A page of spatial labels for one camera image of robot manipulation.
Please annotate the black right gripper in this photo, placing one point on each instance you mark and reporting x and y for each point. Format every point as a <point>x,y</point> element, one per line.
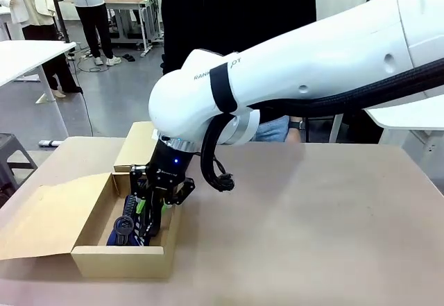
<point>170,170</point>

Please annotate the grey zipper pencil case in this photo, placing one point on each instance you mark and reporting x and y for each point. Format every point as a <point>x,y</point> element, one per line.
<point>124,225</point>

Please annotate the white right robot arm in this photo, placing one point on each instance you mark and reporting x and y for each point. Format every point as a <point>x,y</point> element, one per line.
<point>312,59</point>

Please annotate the large open cardboard box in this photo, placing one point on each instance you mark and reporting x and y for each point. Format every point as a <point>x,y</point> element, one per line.
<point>45,212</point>

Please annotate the person's left hand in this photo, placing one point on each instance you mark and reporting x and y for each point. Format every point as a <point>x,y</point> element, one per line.
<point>293,136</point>

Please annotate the white roll on floor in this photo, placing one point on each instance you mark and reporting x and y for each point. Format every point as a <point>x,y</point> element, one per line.
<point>50,142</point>

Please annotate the black slippers pair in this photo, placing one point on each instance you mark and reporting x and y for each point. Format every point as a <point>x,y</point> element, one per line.
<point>128,57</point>

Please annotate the grey metal stool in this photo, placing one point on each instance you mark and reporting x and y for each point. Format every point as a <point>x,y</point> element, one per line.
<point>10,146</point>

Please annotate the black wrist watch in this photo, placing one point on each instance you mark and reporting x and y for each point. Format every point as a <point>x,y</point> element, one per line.
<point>297,124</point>

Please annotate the background workbench desk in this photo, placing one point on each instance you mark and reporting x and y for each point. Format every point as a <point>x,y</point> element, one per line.
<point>133,7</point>

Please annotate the white table with leg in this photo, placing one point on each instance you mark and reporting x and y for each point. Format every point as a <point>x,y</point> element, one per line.
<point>24,56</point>

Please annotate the person in black hoodie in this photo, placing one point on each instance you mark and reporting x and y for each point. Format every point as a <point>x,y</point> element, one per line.
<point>222,11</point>

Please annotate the black tripod pole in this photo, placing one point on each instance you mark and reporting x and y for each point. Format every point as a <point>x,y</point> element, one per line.
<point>59,11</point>

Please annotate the bystander in cream jacket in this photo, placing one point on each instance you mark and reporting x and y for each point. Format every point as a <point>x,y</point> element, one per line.
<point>34,4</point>

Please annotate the white table rounded corner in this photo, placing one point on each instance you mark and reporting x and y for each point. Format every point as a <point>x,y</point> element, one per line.
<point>412,115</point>

